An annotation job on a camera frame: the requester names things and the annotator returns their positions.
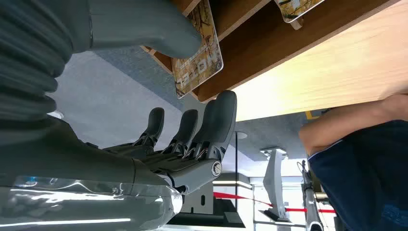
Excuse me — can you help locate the wooden card holder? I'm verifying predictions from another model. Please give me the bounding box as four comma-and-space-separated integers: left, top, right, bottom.
140, 0, 401, 103

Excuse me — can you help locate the person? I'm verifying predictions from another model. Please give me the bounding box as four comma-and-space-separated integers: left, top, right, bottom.
299, 93, 408, 231

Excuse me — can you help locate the red barrier belt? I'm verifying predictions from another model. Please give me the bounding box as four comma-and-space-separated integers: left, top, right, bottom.
213, 192, 337, 214

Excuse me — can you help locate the grey kiosk stand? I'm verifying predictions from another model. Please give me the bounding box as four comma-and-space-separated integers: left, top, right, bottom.
259, 147, 291, 223

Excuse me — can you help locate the grey equipment pole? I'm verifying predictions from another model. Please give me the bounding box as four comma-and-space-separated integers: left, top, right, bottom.
300, 160, 324, 231

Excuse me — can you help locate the barrier stanchion post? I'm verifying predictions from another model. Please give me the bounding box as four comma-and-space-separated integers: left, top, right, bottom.
234, 131, 248, 212

